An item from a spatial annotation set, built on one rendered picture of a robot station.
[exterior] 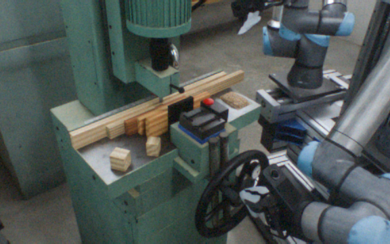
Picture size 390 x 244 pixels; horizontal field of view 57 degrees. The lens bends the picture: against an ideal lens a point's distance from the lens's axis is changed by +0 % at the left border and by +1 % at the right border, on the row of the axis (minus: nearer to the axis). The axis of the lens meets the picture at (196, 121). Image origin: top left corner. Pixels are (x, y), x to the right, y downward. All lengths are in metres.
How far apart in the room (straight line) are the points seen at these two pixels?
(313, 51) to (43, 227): 1.58
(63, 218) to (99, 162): 1.13
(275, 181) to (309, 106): 0.89
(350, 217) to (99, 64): 0.84
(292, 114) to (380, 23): 0.49
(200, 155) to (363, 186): 0.41
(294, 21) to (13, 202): 1.77
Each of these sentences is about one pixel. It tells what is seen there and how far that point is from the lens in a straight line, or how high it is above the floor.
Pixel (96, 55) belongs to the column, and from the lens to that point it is 1.17.
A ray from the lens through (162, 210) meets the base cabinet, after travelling 1.16.
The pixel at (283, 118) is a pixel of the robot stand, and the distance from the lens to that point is 1.57.
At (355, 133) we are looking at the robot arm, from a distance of 0.80.
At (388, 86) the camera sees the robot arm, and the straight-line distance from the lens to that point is 0.83.
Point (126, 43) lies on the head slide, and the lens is 1.09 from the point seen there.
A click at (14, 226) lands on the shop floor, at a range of 2.16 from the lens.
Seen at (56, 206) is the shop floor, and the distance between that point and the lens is 2.18.
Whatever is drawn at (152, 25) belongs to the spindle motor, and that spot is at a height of 1.23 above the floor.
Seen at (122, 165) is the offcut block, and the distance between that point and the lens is 0.95.
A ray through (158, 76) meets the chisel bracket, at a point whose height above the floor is 1.07.
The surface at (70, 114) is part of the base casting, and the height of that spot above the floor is 0.80.
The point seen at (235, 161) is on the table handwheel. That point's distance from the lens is 0.92.
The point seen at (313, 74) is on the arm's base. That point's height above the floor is 0.88.
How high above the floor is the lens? 1.56
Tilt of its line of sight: 35 degrees down
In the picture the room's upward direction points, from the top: 3 degrees clockwise
